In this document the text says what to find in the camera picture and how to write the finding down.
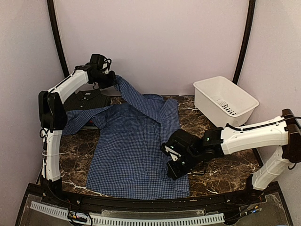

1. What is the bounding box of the black front table rail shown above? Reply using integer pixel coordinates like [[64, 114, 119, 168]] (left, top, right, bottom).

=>
[[26, 182, 276, 212]]

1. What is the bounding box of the white slotted cable duct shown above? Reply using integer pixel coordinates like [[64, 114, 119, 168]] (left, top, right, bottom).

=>
[[30, 201, 225, 226]]

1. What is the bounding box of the blue checked long sleeve shirt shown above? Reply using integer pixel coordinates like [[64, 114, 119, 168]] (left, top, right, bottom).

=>
[[63, 76, 190, 200]]

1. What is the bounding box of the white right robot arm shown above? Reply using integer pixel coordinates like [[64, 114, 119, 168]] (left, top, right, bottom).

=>
[[161, 109, 301, 204]]

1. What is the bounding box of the black striped folded shirt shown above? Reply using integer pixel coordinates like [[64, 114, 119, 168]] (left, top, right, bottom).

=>
[[63, 89, 111, 112]]

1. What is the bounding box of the black left frame post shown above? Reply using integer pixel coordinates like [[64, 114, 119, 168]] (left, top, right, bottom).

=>
[[47, 0, 69, 78]]

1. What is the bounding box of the black frame post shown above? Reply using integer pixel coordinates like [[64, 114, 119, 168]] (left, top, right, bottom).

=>
[[232, 0, 256, 85], [47, 0, 69, 78]]

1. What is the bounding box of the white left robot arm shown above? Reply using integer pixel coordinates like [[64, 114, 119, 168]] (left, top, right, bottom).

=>
[[38, 60, 116, 182]]

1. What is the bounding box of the white plastic basket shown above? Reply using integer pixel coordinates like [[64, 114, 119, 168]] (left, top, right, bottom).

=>
[[193, 76, 259, 127]]

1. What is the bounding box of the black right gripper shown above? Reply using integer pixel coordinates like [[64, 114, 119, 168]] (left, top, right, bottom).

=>
[[166, 150, 201, 180]]

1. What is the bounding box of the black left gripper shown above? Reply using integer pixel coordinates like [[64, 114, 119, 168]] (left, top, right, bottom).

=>
[[92, 70, 117, 89]]

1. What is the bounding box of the black right frame post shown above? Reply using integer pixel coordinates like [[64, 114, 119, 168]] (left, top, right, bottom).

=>
[[232, 0, 256, 85]]

